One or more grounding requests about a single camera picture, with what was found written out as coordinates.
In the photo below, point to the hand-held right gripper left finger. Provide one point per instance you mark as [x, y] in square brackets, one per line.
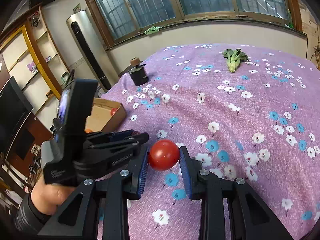
[143, 173]

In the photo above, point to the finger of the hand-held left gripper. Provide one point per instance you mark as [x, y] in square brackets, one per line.
[120, 135]
[125, 143]

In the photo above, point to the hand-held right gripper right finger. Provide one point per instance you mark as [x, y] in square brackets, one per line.
[184, 173]

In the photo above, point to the cardboard tray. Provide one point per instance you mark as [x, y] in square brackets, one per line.
[100, 115]

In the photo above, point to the person's left forearm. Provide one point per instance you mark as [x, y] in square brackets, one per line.
[27, 215]

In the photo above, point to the person's left hand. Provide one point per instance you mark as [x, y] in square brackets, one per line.
[50, 197]

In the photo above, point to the wooden shelf unit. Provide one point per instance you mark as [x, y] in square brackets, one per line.
[47, 62]

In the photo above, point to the purple floral blanket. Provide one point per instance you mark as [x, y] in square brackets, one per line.
[225, 130]

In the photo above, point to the purple plush toy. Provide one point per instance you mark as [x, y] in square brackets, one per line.
[32, 67]

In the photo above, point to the black cylindrical device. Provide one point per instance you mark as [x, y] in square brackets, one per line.
[138, 76]

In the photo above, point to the black television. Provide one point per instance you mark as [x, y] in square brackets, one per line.
[12, 112]

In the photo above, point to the tower air conditioner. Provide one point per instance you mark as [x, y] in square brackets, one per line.
[85, 45]

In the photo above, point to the brown tape roll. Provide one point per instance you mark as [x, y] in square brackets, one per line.
[134, 61]

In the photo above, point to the green cloth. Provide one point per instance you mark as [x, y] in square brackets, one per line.
[151, 30]

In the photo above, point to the green leafy vegetable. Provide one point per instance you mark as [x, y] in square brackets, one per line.
[233, 60]

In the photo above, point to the barred window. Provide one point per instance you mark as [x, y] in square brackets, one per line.
[187, 2]

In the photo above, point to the green bottle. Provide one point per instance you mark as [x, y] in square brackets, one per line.
[290, 18]

